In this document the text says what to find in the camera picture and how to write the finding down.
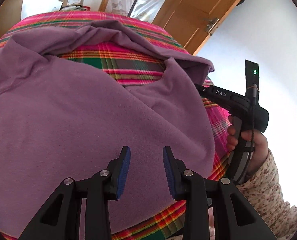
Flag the wooden room door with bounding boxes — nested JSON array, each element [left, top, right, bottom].
[[153, 0, 241, 55]]

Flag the person's right hand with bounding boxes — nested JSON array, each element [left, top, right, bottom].
[[225, 114, 269, 177]]

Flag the pink plaid tablecloth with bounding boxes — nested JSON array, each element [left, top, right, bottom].
[[0, 11, 229, 239]]

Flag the floral sleeved right forearm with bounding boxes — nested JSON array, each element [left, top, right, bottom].
[[237, 151, 297, 239]]

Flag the wooden wardrobe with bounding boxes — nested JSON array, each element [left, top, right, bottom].
[[0, 0, 23, 38]]

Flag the purple fleece garment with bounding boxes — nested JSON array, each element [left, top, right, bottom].
[[0, 21, 215, 237]]

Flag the metal door handle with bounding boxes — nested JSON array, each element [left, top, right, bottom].
[[205, 17, 219, 33]]

